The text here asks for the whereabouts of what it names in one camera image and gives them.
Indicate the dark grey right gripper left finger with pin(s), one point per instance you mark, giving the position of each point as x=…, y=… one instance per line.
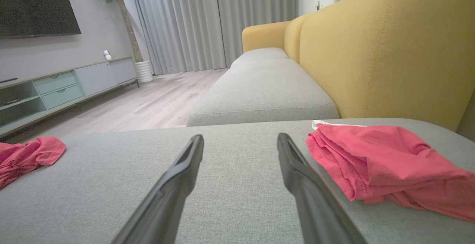
x=167, y=203

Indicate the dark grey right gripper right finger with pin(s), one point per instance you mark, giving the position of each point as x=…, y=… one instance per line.
x=315, y=210

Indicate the red garment with white trim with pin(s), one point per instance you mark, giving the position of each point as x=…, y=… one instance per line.
x=389, y=162

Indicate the red jersey with number print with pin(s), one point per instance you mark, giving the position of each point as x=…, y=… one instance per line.
x=26, y=156

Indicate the grey sofa seat cushion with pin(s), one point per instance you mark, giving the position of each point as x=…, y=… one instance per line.
x=259, y=91
x=259, y=52

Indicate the white ribbed plant pot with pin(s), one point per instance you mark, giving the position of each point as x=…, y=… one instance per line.
x=144, y=71

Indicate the low teal and white cabinet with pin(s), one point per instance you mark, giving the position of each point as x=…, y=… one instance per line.
x=96, y=77

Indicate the small dark flat device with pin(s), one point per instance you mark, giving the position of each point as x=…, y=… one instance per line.
x=12, y=102

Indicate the black remote control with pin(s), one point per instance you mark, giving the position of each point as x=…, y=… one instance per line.
x=8, y=80

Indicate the black flat screen television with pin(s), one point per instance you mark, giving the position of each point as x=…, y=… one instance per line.
x=33, y=6

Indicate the small white security camera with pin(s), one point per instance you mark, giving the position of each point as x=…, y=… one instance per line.
x=107, y=55

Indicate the white wall socket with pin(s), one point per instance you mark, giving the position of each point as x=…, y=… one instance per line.
x=317, y=5

